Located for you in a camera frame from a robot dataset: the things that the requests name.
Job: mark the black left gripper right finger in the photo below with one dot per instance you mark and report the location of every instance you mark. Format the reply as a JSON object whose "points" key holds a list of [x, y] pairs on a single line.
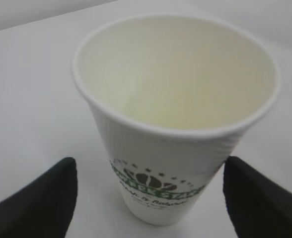
{"points": [[257, 207]]}

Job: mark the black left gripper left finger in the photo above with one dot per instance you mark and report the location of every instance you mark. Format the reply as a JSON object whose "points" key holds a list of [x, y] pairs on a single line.
{"points": [[45, 207]]}

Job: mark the white paper cup green logo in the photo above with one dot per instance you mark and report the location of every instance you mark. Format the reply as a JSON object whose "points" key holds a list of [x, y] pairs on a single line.
{"points": [[172, 96]]}

